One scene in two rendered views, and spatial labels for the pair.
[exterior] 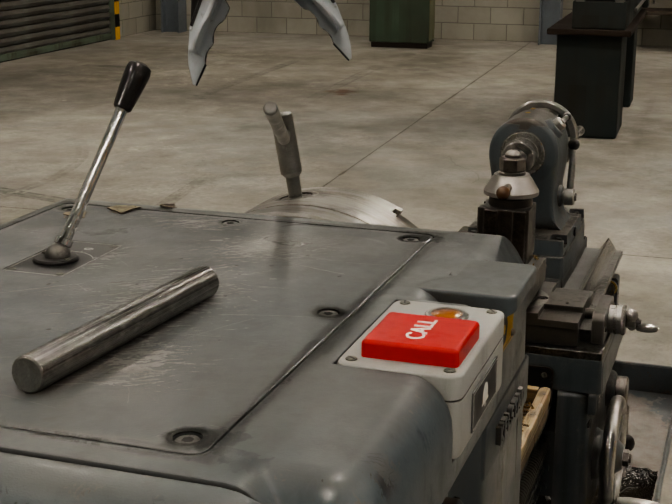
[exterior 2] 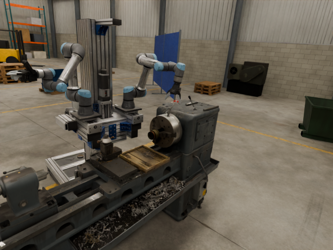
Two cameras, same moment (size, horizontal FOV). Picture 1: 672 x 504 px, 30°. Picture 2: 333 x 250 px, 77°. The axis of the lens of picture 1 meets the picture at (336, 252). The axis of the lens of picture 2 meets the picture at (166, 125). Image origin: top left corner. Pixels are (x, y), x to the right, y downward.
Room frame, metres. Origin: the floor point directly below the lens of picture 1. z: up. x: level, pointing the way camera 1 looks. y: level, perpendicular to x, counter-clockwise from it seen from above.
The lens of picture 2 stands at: (2.98, 0.69, 1.83)
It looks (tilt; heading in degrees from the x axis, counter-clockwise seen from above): 20 degrees down; 201
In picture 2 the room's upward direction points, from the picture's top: 4 degrees clockwise
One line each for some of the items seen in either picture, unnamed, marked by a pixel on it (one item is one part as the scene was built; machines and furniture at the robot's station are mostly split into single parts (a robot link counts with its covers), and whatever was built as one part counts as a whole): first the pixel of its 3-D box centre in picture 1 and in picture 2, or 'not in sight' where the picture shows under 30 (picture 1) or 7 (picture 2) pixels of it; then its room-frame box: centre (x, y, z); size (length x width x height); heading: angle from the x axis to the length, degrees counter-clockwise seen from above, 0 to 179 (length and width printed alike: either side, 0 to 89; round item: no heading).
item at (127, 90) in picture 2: not in sight; (129, 92); (0.97, -0.54, 1.33); 0.13 x 0.12 x 0.14; 150
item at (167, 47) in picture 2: not in sight; (163, 64); (-5.06, -2.67, 1.18); 4.12 x 0.80 x 2.35; 35
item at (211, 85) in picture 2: not in sight; (207, 87); (-6.90, -1.10, 0.22); 1.25 x 0.86 x 0.44; 167
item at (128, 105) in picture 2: not in sight; (128, 102); (0.98, -0.54, 1.21); 0.15 x 0.15 x 0.10
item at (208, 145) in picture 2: not in sight; (181, 171); (0.84, 0.13, 0.43); 0.60 x 0.48 x 0.86; 161
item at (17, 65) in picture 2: not in sight; (13, 73); (-3.06, -8.67, 0.36); 1.26 x 0.86 x 0.73; 175
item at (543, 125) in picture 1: (527, 184); (23, 193); (2.36, -0.37, 1.01); 0.30 x 0.20 x 0.29; 161
